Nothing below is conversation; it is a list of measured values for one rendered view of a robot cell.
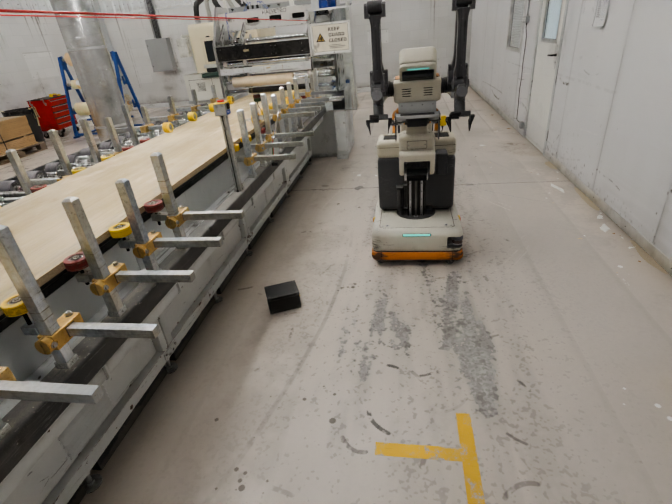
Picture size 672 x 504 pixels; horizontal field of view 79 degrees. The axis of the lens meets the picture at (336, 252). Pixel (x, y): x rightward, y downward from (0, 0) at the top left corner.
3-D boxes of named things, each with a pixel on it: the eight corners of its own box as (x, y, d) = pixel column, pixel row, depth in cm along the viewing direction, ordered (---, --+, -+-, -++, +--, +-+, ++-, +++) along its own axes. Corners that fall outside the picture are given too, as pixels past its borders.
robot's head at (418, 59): (399, 66, 247) (398, 46, 233) (435, 63, 243) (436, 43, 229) (399, 85, 242) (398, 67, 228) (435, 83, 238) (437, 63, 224)
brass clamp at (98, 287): (130, 274, 148) (126, 262, 145) (107, 296, 136) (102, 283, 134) (115, 274, 149) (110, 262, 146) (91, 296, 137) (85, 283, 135)
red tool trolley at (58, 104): (81, 130, 954) (68, 93, 916) (62, 137, 888) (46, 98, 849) (62, 132, 957) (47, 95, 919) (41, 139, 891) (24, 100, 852)
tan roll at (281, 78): (335, 78, 511) (335, 68, 505) (334, 80, 500) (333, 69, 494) (228, 87, 535) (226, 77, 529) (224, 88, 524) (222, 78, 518)
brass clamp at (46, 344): (87, 325, 127) (81, 312, 125) (55, 355, 116) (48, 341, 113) (70, 324, 128) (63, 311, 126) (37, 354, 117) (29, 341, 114)
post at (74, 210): (129, 319, 148) (78, 195, 126) (123, 325, 145) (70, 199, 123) (120, 319, 149) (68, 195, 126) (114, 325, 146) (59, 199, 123)
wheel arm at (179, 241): (224, 245, 162) (222, 235, 160) (221, 249, 159) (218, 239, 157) (125, 246, 169) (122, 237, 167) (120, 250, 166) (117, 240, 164)
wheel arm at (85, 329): (162, 333, 120) (157, 322, 118) (156, 341, 117) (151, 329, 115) (34, 330, 127) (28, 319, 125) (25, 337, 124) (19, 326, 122)
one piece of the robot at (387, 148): (381, 212, 336) (377, 106, 297) (449, 210, 327) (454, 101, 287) (378, 229, 307) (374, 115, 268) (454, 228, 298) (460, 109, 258)
